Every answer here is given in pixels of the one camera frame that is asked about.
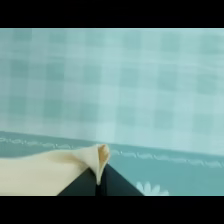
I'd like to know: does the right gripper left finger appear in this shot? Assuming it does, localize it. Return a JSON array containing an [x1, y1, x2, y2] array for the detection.
[[56, 167, 99, 197]]

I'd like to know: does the cream shirt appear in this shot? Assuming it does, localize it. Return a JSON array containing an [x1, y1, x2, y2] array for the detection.
[[0, 143, 111, 197]]

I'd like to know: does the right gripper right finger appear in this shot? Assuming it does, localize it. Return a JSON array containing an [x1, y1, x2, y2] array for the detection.
[[99, 163, 145, 197]]

